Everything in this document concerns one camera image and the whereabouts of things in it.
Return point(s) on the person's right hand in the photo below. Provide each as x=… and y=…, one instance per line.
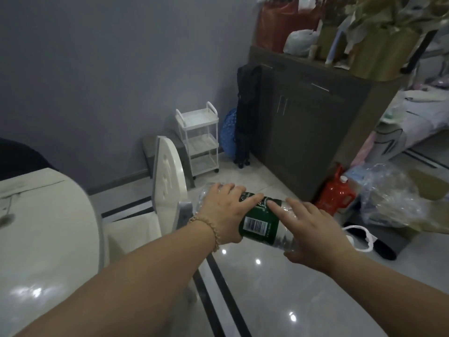
x=315, y=238

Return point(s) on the person's left hand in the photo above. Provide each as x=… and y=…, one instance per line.
x=224, y=214

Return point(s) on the green label water bottle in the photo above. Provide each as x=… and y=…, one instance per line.
x=259, y=224

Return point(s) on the white tiered storage cart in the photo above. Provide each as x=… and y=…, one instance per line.
x=196, y=119

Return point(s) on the person's left forearm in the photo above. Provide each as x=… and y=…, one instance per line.
x=122, y=284

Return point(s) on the person's right forearm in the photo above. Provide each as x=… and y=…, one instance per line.
x=386, y=294

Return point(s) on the red plastic jug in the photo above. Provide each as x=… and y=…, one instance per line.
x=333, y=196

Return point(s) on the white chair with arc cutouts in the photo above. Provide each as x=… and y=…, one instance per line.
x=168, y=178

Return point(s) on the black slipper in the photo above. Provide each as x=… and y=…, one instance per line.
x=384, y=249

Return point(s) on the blue perforated basket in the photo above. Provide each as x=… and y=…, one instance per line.
x=228, y=133

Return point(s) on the grey stool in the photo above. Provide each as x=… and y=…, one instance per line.
x=149, y=154

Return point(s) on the dark grey cabinet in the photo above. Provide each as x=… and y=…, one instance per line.
x=308, y=136

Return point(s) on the black fabric bag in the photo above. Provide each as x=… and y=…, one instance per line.
x=247, y=112

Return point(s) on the cardboard box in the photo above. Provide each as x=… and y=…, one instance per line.
x=429, y=187

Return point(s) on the white table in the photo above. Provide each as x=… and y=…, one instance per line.
x=45, y=242

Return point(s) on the white plastic bag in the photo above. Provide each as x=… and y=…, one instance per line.
x=298, y=42

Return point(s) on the large gold plant pot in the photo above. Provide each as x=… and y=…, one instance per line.
x=382, y=56

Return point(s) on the small gold plant pot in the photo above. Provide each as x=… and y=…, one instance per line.
x=328, y=42

